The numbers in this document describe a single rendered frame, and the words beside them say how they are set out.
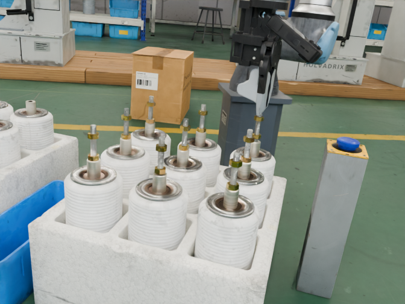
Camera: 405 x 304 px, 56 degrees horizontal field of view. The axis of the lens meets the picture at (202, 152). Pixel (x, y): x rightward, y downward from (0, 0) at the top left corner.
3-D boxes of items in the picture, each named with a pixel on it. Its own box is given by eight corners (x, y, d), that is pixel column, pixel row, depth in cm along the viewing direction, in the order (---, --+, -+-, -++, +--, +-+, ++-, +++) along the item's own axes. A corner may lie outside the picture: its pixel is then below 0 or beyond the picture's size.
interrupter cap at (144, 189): (134, 202, 58) (134, 198, 58) (135, 180, 65) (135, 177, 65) (184, 203, 59) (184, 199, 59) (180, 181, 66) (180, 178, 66)
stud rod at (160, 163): (158, 183, 61) (160, 138, 58) (155, 180, 61) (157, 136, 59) (163, 182, 61) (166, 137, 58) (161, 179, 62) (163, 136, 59)
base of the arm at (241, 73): (224, 83, 123) (228, 52, 120) (268, 86, 126) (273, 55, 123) (235, 95, 110) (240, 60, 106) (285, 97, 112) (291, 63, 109)
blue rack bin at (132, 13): (110, 14, 522) (110, -3, 514) (138, 17, 529) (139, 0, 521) (108, 16, 476) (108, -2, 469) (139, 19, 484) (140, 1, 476)
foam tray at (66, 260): (131, 209, 104) (132, 147, 97) (274, 243, 95) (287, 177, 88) (34, 310, 68) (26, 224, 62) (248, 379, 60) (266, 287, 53)
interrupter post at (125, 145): (117, 152, 76) (117, 136, 74) (129, 151, 77) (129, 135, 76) (122, 157, 74) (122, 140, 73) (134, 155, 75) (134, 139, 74)
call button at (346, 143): (334, 145, 73) (337, 134, 72) (356, 148, 72) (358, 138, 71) (335, 151, 69) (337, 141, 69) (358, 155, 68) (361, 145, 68)
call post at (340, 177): (297, 269, 86) (326, 140, 75) (329, 277, 84) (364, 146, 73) (295, 290, 80) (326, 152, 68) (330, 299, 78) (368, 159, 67)
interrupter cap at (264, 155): (249, 146, 86) (249, 143, 85) (278, 157, 81) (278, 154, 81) (228, 154, 80) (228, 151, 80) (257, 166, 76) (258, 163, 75)
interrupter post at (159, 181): (151, 195, 61) (152, 176, 60) (151, 187, 63) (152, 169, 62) (166, 195, 61) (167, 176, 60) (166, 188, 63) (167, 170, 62)
